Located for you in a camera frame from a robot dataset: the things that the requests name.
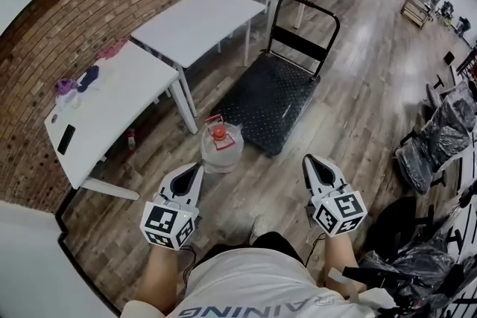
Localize dark blue cloth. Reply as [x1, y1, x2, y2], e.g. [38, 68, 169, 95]
[76, 64, 101, 94]

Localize person's right forearm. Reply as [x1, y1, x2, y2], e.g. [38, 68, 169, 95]
[321, 233, 361, 290]

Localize wooden rack trolley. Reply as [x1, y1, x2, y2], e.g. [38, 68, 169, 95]
[400, 0, 435, 30]

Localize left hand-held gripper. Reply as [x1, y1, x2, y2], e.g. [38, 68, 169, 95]
[140, 162, 205, 251]

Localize person's white shirt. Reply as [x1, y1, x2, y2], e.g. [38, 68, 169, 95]
[121, 248, 377, 318]

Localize red bottle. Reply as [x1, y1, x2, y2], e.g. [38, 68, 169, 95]
[125, 127, 138, 153]

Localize pink cloth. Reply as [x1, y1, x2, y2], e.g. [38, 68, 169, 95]
[96, 38, 129, 61]

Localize person's left forearm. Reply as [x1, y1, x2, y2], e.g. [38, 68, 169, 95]
[133, 244, 188, 314]

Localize clear water jug red cap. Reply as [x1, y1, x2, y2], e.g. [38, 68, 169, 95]
[200, 114, 245, 175]

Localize person's black shorts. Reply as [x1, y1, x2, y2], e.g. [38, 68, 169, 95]
[200, 231, 307, 267]

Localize purple cloth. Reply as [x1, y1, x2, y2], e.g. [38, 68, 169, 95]
[54, 77, 79, 95]

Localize black phone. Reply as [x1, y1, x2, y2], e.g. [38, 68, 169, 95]
[57, 124, 77, 156]

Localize plastic-wrapped black chair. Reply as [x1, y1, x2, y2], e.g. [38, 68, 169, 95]
[424, 80, 477, 135]
[394, 106, 471, 195]
[357, 245, 467, 314]

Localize person's grey shoe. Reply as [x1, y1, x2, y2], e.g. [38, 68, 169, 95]
[250, 214, 270, 244]

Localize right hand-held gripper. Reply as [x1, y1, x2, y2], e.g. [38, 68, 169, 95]
[302, 153, 368, 238]

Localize clear plastic bag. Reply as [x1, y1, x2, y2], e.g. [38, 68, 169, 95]
[54, 89, 82, 112]

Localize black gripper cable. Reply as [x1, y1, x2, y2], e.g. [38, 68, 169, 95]
[181, 244, 198, 288]
[303, 232, 326, 268]

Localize black platform cart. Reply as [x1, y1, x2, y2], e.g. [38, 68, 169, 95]
[209, 0, 341, 159]

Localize white table with cloths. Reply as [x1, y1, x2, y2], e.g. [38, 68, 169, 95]
[43, 39, 199, 202]

